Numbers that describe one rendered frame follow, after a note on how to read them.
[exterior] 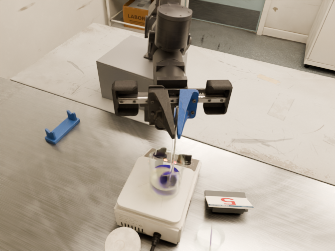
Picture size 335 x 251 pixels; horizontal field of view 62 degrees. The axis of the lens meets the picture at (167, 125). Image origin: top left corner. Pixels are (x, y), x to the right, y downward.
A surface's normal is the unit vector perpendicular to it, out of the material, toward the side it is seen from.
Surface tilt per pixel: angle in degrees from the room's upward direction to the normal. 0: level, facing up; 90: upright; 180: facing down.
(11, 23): 90
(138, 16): 91
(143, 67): 5
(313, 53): 90
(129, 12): 87
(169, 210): 0
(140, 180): 0
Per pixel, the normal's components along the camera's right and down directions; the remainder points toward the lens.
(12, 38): 0.92, 0.29
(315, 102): 0.04, -0.72
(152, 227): -0.29, 0.66
